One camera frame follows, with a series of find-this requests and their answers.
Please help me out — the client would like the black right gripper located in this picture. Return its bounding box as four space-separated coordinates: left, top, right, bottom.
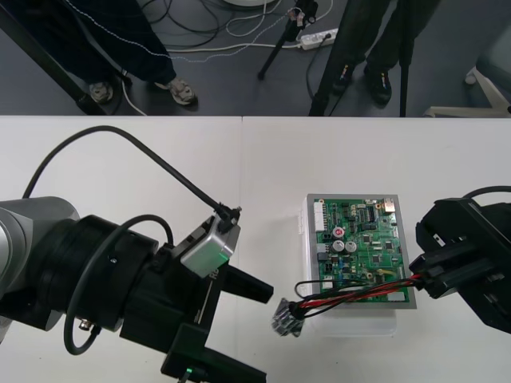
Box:
408 198 511 337

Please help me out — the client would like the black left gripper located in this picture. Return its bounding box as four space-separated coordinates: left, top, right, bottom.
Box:
118 246 275 383

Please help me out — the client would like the red black green cable bundle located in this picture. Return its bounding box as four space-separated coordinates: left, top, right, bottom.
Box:
271 272 430 338

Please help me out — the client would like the white office chair base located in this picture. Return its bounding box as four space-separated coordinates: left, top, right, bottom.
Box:
423 35 511 119

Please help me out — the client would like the large black tripod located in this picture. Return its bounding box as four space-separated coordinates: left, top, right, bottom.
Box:
308 0 410 118

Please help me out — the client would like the person with black shoes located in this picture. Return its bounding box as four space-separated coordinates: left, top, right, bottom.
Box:
332 0 435 105

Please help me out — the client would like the white power strip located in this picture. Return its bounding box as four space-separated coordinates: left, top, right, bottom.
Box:
299 27 341 52

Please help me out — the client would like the thin black tripod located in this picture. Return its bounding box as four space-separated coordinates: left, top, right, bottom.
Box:
257 0 319 80

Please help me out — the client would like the person with pale shoes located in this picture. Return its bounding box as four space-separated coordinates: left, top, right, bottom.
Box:
10 0 200 107

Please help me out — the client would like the white round base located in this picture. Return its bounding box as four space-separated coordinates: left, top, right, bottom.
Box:
224 0 281 8

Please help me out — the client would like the black metal stand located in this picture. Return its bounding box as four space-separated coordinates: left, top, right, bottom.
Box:
0 6 108 116

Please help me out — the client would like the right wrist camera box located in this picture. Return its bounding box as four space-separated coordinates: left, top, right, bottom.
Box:
414 206 466 257

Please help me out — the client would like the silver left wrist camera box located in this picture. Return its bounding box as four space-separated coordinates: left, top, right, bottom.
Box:
179 214 243 279

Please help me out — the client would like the green circuit board grey frame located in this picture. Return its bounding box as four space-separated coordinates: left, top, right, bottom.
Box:
306 192 418 311

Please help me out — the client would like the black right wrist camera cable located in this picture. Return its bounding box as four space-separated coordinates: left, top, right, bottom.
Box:
461 185 511 201

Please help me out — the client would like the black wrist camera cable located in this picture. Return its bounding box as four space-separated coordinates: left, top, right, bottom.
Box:
461 185 511 201
22 124 244 235

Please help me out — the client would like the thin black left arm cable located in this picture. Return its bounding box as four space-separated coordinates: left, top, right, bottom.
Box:
64 214 176 357

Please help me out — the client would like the black left wrist camera cable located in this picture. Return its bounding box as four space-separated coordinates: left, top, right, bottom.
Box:
22 124 244 235

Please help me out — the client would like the white floor cable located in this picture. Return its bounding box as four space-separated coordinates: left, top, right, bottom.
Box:
121 41 305 116

